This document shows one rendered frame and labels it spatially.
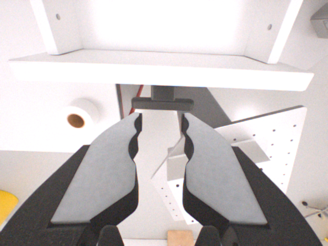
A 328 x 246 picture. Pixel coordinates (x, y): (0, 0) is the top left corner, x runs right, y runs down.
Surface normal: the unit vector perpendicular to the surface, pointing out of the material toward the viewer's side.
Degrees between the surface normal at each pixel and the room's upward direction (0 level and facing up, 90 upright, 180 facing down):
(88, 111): 90
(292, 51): 3
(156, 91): 0
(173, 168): 90
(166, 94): 0
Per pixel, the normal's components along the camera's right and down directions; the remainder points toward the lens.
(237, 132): 0.00, 0.54
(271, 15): -1.00, -0.04
